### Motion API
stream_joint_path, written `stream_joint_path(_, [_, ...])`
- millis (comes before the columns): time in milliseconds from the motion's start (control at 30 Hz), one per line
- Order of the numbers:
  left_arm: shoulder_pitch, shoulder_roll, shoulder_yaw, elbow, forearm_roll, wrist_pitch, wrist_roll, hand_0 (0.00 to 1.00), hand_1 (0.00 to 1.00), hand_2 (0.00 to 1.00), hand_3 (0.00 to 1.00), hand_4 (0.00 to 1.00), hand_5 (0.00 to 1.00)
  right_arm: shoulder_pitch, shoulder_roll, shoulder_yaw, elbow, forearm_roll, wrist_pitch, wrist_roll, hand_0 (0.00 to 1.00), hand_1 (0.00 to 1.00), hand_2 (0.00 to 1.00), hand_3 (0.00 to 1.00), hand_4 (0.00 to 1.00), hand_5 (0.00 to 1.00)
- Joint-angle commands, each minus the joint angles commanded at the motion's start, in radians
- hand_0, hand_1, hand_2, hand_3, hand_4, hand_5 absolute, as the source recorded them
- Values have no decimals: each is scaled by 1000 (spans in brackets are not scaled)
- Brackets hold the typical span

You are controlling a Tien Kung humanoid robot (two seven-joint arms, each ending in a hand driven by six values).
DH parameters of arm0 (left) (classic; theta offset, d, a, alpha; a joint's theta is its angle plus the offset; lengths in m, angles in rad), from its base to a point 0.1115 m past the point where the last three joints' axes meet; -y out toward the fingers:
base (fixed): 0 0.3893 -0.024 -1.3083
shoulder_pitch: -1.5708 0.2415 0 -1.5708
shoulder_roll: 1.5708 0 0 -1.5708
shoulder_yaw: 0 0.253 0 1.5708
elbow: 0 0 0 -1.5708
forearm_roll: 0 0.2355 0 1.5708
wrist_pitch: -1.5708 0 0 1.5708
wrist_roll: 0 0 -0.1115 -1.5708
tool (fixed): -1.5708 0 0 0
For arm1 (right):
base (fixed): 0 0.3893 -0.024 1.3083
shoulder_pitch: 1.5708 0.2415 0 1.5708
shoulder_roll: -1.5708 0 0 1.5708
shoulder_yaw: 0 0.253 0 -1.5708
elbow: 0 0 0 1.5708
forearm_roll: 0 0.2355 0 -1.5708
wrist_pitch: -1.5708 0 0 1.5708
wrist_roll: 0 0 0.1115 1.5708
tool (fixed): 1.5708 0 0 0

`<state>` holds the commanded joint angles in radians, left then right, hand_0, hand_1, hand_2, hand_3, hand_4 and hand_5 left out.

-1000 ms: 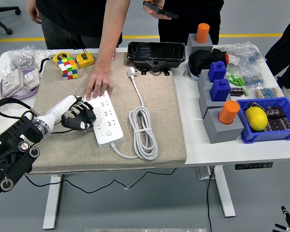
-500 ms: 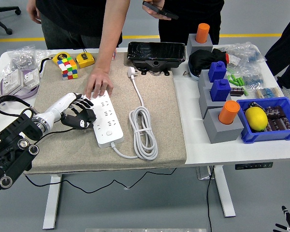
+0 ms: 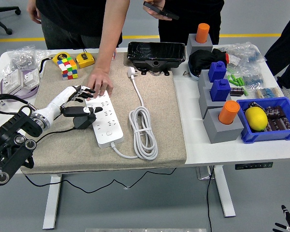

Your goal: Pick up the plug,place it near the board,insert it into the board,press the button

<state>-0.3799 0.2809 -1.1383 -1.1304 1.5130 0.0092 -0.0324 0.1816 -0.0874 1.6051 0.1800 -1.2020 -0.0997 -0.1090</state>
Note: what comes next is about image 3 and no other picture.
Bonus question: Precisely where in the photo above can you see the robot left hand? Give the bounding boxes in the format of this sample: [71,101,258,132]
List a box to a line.
[36,85,104,124]

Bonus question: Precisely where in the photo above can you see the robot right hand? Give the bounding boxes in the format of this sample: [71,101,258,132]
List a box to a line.
[272,204,290,232]

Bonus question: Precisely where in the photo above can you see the person's hand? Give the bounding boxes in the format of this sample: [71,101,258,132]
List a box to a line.
[143,4,173,21]

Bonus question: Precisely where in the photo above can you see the person's right hand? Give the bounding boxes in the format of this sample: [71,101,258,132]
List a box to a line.
[27,0,42,24]

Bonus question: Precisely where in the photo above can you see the person's left hand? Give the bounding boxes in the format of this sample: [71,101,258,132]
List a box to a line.
[86,67,114,101]

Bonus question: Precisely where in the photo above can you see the black smartphone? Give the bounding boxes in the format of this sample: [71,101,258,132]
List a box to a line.
[143,1,180,20]

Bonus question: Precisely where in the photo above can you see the black plug adapter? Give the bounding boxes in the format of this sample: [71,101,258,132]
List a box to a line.
[72,113,97,130]

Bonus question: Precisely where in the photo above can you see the white power strip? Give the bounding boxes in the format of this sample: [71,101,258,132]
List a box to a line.
[85,90,125,149]

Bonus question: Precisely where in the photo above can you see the black office chair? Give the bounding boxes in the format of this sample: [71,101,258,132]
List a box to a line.
[0,0,22,35]

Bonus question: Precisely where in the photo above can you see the square yellow tape measure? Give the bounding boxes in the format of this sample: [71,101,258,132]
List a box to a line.
[75,47,96,69]

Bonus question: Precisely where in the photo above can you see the purple tray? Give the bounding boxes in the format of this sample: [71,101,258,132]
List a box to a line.
[0,68,41,102]

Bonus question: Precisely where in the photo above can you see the black film-wrapped device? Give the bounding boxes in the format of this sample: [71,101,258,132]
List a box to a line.
[127,41,186,76]

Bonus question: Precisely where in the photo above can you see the white socket box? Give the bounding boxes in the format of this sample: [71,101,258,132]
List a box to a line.
[1,69,24,96]
[23,69,41,88]

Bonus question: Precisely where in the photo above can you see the round yellow tape measure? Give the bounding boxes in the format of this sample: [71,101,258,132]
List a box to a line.
[39,51,72,73]

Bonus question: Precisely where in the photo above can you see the orange cylinder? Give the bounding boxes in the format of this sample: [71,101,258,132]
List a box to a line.
[195,23,210,44]
[218,100,241,125]

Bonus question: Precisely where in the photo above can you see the clear bag of metal nuts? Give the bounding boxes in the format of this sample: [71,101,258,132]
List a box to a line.
[1,44,51,75]

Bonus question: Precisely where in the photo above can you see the grey square block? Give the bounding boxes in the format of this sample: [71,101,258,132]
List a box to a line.
[198,86,232,119]
[203,107,245,145]
[197,69,229,89]
[186,33,214,56]

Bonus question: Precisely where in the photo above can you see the black table control panel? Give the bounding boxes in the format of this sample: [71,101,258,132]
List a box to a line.
[234,161,274,171]

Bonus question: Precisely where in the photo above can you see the black cloth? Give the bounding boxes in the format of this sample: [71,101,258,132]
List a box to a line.
[188,48,229,75]

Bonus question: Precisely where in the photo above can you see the white table leg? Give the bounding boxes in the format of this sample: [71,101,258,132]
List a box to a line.
[42,174,62,230]
[212,165,236,218]

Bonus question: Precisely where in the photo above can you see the white blue round dish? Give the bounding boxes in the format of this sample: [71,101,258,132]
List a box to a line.
[188,60,202,82]

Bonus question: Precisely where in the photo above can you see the grey-brown mat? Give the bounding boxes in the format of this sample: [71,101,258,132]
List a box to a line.
[20,52,187,174]

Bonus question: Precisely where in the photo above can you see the blue block with knob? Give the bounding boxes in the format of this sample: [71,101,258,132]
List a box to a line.
[207,60,227,83]
[209,79,232,102]

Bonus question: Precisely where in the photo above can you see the blue plastic bin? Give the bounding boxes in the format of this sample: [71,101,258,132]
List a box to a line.
[236,96,290,145]

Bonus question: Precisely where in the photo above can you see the red white labelled item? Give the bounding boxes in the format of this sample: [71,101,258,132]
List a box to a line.
[225,53,241,66]

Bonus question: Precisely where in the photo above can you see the dark brown capacitor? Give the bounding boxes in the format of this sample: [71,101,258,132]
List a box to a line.
[265,105,286,118]
[267,117,290,132]

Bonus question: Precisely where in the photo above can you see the grey under-table box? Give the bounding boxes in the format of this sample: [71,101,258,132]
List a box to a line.
[195,166,215,181]

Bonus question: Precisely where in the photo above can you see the large clear bag of resistors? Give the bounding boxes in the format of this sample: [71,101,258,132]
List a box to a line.
[226,42,266,67]

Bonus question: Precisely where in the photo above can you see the yellow lemon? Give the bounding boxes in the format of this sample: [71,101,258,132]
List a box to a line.
[245,107,268,132]

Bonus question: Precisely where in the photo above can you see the dark printed capacitor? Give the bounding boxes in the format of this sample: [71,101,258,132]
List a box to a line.
[229,87,245,97]

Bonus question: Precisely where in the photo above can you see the clear bag of blue resistors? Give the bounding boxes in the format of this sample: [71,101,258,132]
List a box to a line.
[241,65,265,87]

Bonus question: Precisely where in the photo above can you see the clear bag of tan resistors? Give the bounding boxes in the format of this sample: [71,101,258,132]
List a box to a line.
[255,86,285,99]

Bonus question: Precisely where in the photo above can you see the white cord with plug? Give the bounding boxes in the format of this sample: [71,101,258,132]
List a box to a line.
[110,66,159,160]

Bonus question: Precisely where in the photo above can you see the black hanging cable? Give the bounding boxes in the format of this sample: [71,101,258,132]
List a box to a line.
[206,166,215,232]

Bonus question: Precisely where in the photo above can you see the thin black plug cord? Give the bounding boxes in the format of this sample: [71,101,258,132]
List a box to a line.
[24,127,177,194]

